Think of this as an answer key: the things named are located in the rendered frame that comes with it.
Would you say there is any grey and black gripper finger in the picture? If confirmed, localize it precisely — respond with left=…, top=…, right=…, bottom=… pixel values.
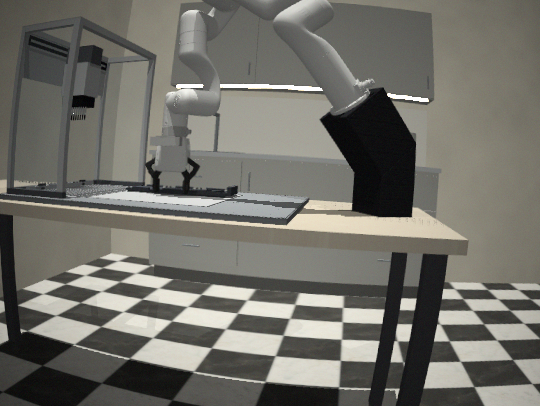
left=145, top=158, right=162, bottom=192
left=181, top=158, right=200, bottom=194

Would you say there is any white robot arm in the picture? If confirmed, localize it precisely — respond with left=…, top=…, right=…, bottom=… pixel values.
left=150, top=0, right=375, bottom=146

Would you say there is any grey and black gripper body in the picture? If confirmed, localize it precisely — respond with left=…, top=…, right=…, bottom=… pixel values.
left=155, top=136, right=190, bottom=172

